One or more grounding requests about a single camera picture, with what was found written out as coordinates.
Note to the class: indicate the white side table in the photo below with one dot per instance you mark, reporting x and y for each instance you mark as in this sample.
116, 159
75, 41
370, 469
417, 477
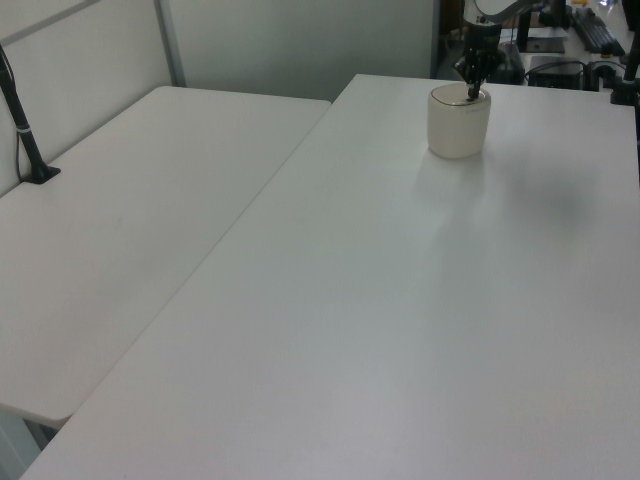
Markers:
125, 225

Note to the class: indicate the black keyboard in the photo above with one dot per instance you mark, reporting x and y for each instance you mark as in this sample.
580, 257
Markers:
597, 30

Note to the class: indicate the black camera pole with clamp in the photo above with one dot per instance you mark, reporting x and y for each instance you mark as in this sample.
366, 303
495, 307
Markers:
25, 135
627, 85

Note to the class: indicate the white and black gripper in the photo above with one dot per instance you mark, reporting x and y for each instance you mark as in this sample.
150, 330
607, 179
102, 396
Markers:
482, 35

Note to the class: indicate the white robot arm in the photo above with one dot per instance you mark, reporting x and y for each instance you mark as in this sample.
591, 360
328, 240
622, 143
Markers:
502, 7

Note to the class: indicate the cream plastic trash bin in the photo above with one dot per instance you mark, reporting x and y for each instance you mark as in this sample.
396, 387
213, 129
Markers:
457, 125

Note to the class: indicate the black electronics box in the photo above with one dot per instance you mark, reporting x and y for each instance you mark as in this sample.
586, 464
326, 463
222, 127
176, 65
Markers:
555, 72

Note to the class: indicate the grey metal partition post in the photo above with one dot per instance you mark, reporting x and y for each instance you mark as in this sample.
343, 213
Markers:
170, 42

